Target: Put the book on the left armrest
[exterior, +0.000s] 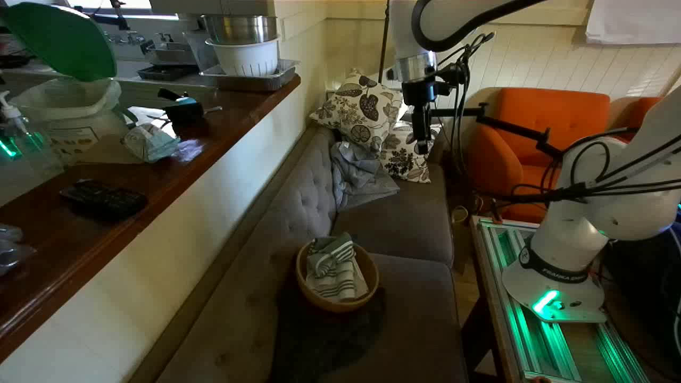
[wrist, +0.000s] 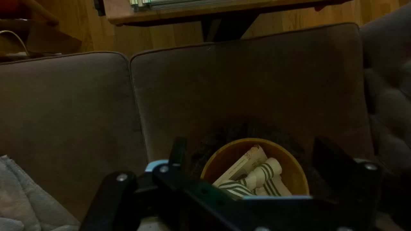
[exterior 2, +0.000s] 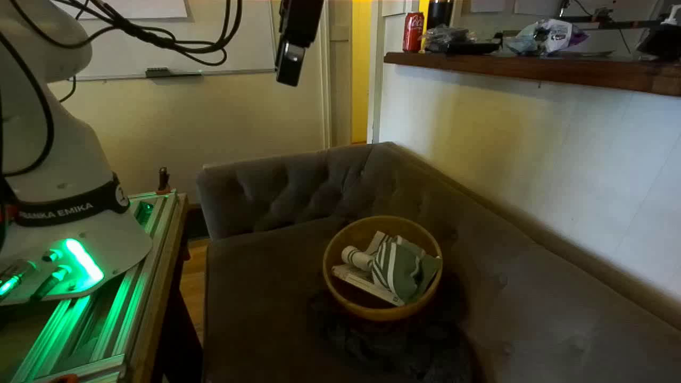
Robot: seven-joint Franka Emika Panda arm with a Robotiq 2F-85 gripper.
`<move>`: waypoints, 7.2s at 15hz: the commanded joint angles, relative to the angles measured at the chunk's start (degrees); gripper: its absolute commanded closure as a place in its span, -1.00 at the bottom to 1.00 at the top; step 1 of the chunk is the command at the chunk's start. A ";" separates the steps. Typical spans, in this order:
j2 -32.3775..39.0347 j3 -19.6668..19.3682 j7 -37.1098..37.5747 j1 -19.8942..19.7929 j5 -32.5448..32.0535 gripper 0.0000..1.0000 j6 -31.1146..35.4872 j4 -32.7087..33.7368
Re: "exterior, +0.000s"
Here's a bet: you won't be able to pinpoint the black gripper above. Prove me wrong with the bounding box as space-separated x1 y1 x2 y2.
400 76 438 157

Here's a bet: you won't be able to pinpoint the small floral pillow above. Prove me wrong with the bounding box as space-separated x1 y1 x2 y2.
380 118 435 185

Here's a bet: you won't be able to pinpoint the grey blanket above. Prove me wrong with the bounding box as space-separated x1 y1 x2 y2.
328 138 400 213

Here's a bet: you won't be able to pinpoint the large floral pillow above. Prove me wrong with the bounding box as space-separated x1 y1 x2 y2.
309 69 404 156

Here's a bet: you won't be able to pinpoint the grey tufted sofa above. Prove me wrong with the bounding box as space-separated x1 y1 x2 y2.
125 123 470 383

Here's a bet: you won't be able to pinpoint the floor lamp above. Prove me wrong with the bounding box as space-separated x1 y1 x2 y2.
377 0 392 83

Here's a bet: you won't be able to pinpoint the orange armchair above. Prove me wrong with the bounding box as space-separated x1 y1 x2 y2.
464 85 662 224

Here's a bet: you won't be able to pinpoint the white green striped towel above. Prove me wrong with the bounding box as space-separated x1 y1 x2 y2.
304 231 370 304

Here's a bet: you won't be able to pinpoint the metal baking tray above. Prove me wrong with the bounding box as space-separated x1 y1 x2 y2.
199 59 299 94

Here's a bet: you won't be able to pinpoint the round wooden bowl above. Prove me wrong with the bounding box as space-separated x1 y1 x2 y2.
294 237 381 314

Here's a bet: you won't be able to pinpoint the white ceramic pot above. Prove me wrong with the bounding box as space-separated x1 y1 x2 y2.
205 35 284 78

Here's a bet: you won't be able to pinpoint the metal pot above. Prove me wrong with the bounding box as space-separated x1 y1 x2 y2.
200 12 281 47

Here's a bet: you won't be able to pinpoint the robot table with green lights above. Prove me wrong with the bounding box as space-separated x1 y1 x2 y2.
470 214 681 383

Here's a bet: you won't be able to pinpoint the black countertop gadget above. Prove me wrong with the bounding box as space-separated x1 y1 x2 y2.
156 88 211 141

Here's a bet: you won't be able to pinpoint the dark flat tray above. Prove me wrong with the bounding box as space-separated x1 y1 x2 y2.
136 61 200 80

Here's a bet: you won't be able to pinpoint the white teal packet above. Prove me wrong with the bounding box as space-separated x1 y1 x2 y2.
121 122 183 163

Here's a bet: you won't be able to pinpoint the black remote control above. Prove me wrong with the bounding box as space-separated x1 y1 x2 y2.
57 176 149 222

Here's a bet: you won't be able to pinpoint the white plastic bin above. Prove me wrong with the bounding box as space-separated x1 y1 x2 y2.
8 74 135 166

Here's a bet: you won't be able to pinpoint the wooden counter ledge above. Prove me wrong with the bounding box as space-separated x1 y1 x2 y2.
0 72 304 363

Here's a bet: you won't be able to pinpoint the green bin lid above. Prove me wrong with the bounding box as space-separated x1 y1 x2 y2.
0 0 120 83

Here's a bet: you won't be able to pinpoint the black camera boom stand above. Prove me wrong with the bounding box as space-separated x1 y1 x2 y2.
424 104 565 161

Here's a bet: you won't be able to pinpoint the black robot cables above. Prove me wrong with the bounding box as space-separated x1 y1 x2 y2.
487 125 681 208

